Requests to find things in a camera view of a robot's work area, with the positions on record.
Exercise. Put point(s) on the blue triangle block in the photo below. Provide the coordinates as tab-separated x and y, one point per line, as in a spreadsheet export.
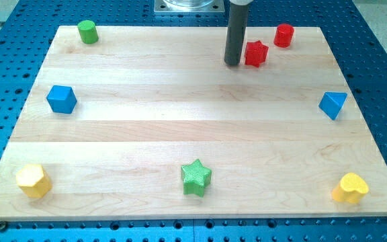
332	103

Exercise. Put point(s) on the light wooden board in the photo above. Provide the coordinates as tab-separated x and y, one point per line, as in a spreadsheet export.
151	99

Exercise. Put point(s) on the green star block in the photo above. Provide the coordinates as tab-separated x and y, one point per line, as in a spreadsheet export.
195	178

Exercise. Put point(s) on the red star block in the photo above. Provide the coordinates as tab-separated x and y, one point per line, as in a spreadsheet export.
255	53

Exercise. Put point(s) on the red cylinder block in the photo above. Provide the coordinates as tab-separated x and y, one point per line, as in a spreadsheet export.
283	35

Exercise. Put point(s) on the blue cube block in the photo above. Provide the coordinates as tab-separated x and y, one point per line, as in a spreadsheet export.
61	99

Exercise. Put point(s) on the green cylinder block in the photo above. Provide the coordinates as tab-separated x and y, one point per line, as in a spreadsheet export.
88	32

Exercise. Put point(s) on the yellow heart block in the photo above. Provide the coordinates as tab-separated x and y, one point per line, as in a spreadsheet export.
351	188

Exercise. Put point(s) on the yellow hexagon block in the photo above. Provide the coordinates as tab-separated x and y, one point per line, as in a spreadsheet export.
33	180

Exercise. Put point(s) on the blue perforated metal table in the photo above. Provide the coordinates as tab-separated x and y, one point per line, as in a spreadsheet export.
27	33

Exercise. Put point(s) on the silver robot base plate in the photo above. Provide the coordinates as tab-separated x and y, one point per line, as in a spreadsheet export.
188	6

